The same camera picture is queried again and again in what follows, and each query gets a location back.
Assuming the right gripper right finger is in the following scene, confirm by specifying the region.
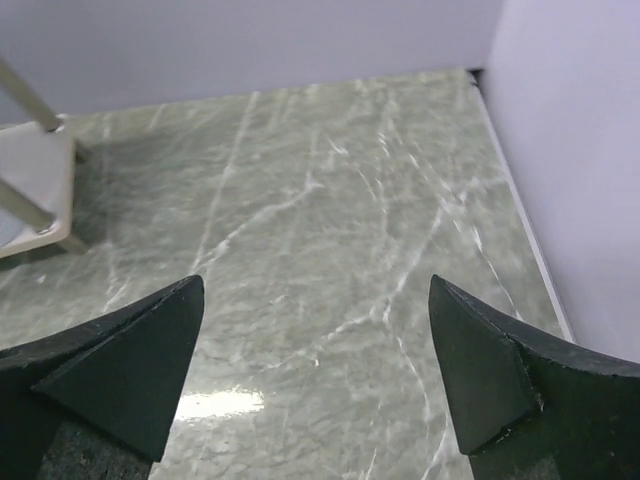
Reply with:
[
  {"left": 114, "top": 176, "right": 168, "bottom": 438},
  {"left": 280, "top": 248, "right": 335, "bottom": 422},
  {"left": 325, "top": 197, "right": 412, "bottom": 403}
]
[{"left": 428, "top": 276, "right": 639, "bottom": 479}]

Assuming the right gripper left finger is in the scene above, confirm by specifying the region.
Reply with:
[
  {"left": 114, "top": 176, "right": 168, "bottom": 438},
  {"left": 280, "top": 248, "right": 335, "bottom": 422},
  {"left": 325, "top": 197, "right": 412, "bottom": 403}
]
[{"left": 1, "top": 275, "right": 205, "bottom": 479}]

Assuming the white two-tier shelf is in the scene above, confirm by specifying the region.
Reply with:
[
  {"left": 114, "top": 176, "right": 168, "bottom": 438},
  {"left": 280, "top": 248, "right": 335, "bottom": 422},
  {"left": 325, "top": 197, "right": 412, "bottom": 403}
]
[{"left": 1, "top": 61, "right": 89, "bottom": 258}]

